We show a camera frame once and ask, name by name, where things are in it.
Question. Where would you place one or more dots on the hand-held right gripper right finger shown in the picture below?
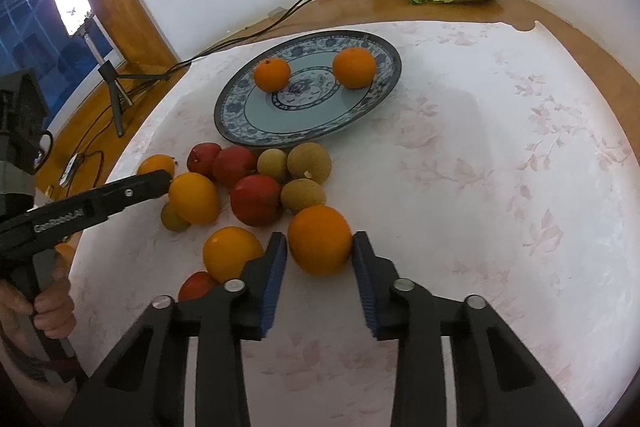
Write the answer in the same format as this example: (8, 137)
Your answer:
(364, 292)

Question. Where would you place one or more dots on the red apple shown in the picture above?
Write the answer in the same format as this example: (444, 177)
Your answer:
(256, 199)
(196, 287)
(234, 165)
(201, 157)

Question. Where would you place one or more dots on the white floral tablecloth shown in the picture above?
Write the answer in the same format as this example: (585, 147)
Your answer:
(475, 207)

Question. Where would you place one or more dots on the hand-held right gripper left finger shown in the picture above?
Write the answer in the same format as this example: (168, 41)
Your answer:
(274, 292)

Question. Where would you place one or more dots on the small brown pear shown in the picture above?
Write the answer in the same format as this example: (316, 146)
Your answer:
(173, 218)

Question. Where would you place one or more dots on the large brown pear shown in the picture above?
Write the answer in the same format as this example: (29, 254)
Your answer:
(309, 162)

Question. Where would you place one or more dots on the small orange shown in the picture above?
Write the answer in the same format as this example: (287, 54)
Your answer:
(152, 164)

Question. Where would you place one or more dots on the large orange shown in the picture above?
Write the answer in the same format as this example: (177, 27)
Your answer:
(319, 239)

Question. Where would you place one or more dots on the white power bank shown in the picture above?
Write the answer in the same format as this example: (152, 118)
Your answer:
(70, 169)

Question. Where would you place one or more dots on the blue patterned plate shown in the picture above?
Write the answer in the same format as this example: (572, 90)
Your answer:
(310, 107)

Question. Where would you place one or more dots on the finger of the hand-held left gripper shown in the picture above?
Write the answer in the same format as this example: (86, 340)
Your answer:
(140, 189)

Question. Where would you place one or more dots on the person's left hand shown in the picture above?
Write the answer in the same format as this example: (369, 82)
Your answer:
(57, 307)

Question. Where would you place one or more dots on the orange with stem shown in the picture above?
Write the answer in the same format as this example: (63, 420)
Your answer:
(272, 74)

